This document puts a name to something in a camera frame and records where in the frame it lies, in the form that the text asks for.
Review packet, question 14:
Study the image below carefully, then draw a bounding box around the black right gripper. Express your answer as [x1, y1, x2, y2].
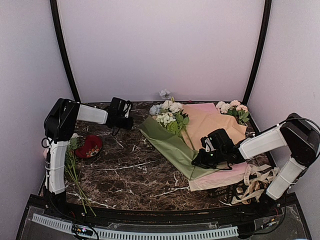
[192, 148, 226, 169]

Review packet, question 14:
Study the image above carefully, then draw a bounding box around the peach green wrapping paper sheet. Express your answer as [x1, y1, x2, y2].
[138, 103, 247, 180]

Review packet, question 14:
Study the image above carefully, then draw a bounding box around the blue flower stem bunch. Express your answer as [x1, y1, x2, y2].
[149, 88, 171, 116]

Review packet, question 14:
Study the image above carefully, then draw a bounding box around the white rose stem bunch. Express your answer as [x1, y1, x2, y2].
[159, 98, 195, 150]

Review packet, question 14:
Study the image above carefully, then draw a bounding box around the green hydrangea leaf bunch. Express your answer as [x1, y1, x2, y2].
[155, 111, 186, 138]

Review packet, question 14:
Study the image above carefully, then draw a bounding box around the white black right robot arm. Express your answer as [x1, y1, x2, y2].
[191, 112, 320, 217]

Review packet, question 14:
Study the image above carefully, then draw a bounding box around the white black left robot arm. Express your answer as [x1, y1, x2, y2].
[42, 97, 134, 195]

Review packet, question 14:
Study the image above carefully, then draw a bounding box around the dark red floral bowl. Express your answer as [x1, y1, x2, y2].
[75, 135, 103, 159]

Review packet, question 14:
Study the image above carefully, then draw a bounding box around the pink wrapping paper sheet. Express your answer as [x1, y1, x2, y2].
[183, 103, 248, 192]

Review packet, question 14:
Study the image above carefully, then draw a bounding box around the pink rose stem bunch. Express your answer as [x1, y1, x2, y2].
[41, 133, 95, 214]

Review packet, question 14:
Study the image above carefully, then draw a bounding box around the cream ribbon pile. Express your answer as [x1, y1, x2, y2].
[231, 164, 280, 205]

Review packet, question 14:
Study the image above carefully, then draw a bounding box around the pink white rose bunch right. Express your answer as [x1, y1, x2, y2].
[215, 100, 250, 125]

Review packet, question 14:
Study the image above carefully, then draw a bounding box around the white slotted cable duct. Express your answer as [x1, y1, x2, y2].
[31, 213, 239, 240]

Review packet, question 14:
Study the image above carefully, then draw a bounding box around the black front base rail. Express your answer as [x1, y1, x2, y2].
[24, 193, 299, 227]

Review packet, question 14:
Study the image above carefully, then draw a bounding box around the black vertical frame post left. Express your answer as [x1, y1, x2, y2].
[49, 0, 81, 103]

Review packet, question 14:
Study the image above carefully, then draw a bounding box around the black vertical frame post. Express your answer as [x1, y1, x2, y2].
[49, 0, 81, 103]
[242, 0, 273, 105]

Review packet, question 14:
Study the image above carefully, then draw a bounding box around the black vertical frame post right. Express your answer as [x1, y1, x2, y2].
[242, 0, 273, 105]

